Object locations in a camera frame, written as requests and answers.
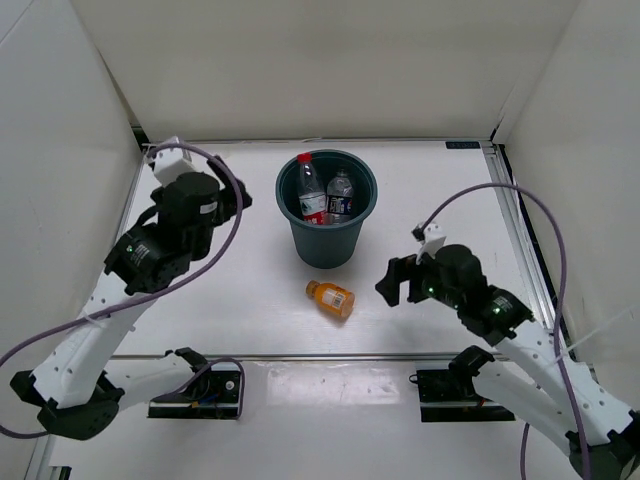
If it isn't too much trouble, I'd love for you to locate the orange juice bottle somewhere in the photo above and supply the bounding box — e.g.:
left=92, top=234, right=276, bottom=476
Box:
left=305, top=281, right=355, bottom=319

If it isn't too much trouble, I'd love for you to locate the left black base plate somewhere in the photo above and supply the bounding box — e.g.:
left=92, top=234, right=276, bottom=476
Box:
left=147, top=365, right=242, bottom=420

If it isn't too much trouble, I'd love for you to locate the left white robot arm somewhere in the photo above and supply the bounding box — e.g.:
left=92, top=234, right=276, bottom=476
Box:
left=10, top=154, right=252, bottom=440

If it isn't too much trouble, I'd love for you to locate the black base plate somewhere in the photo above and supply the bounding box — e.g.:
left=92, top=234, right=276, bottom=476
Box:
left=408, top=369, right=515, bottom=423
left=147, top=365, right=242, bottom=420

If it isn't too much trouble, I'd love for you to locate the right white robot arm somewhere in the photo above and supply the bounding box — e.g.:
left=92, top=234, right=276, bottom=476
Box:
left=375, top=245, right=639, bottom=479

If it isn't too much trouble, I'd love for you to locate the dark green plastic bin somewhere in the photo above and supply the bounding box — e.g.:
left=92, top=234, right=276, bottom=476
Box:
left=275, top=149, right=378, bottom=269

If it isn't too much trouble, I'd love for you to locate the aluminium front rail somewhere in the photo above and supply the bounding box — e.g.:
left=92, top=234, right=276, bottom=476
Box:
left=112, top=352, right=456, bottom=362

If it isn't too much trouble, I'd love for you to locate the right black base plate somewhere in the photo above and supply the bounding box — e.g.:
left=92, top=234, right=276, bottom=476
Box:
left=408, top=369, right=515, bottom=423

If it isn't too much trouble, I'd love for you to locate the black label small bottle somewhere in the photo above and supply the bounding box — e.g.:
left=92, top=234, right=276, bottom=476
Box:
left=326, top=169, right=354, bottom=225

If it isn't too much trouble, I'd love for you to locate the red label water bottle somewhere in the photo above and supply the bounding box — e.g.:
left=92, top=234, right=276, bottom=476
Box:
left=297, top=152, right=327, bottom=225

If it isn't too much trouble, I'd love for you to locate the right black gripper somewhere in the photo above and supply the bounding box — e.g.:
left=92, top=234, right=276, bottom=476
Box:
left=375, top=251, right=463, bottom=310

